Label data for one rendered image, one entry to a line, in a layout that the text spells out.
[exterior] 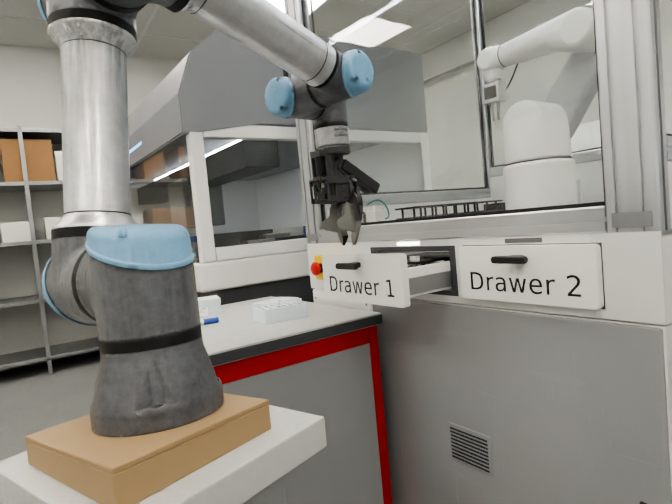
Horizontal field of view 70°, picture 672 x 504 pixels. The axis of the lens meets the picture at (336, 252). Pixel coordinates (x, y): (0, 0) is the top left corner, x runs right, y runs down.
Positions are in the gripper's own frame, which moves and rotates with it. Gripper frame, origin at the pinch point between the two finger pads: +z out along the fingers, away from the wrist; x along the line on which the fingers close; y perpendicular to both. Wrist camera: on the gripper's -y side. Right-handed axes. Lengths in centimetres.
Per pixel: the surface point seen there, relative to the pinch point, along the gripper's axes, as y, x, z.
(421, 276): -7.8, 12.9, 9.3
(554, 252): -15.2, 38.9, 5.3
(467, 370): -16.4, 15.6, 31.7
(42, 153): 23, -373, -83
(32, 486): 65, 27, 19
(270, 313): 9.4, -25.4, 17.6
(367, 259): -1.0, 3.9, 4.8
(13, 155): 43, -373, -82
